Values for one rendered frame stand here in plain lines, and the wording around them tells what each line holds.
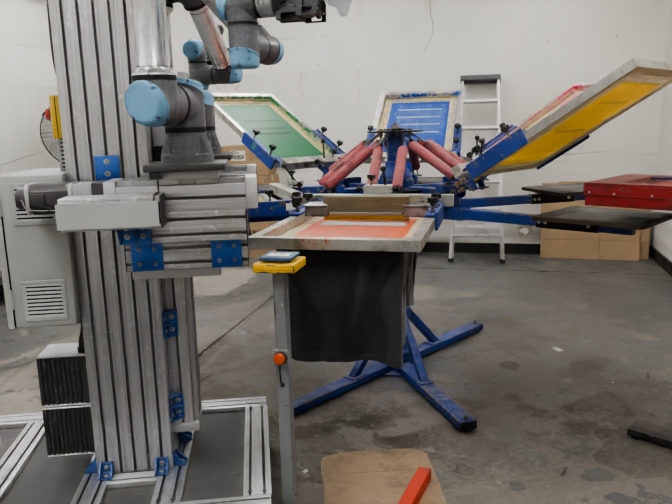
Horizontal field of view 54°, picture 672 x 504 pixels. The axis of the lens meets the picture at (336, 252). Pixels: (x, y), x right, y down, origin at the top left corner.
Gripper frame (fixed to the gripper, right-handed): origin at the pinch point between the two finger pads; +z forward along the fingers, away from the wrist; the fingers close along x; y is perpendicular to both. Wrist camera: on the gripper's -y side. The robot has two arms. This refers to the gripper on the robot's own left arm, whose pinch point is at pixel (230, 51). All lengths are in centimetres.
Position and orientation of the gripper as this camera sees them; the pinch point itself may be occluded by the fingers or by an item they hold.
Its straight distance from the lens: 305.0
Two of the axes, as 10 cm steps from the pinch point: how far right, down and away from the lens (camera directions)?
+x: 9.5, 1.7, -2.6
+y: -1.1, 9.7, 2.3
